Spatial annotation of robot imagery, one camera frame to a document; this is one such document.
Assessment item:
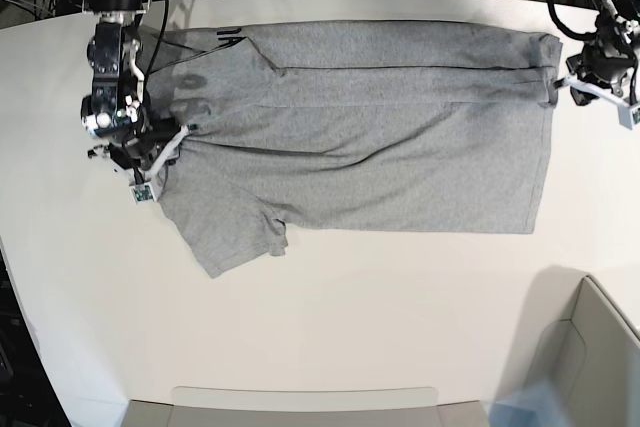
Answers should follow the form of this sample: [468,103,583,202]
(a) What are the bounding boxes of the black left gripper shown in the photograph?
[542,44,637,108]

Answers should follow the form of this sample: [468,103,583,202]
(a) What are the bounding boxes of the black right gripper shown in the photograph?
[114,119,180,182]

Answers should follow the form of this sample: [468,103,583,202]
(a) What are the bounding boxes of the grey T-shirt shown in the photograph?
[148,21,562,277]

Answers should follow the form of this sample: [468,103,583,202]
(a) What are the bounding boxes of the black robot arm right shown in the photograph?
[80,0,184,187]

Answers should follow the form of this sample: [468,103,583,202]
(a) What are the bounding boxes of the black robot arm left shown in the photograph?
[546,0,639,106]

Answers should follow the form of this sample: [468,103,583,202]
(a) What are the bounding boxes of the beige bin right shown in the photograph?
[523,276,639,426]

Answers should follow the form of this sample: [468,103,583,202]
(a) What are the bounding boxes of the beige bin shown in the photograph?
[523,276,639,426]
[122,386,489,426]

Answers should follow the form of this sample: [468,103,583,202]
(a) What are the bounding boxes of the beige bin bottom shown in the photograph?
[122,386,489,426]

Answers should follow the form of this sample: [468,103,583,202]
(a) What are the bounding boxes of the blue blurred object corner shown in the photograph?
[485,381,572,427]

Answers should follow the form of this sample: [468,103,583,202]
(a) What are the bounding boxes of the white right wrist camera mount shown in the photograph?
[87,125,196,204]

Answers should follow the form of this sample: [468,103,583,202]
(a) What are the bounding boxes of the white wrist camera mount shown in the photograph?
[87,125,196,204]
[556,75,639,130]

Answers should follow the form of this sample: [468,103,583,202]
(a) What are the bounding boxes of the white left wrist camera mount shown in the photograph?
[556,75,639,130]

